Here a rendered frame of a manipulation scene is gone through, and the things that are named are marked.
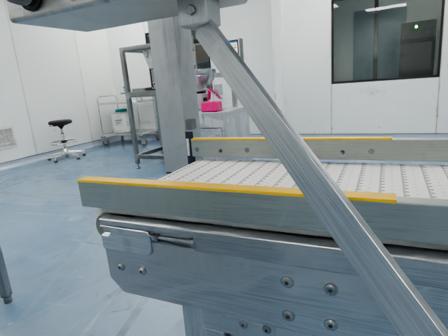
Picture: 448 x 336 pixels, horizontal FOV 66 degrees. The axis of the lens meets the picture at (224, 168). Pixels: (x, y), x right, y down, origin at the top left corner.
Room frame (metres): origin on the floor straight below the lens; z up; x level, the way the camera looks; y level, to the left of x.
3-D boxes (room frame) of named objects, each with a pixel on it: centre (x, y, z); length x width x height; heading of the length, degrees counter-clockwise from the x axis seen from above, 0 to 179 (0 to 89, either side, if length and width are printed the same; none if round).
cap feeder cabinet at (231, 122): (3.37, 0.11, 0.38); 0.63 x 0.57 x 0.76; 63
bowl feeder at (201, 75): (3.44, 0.12, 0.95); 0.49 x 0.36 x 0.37; 63
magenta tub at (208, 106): (3.13, 0.07, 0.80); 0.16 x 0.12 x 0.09; 63
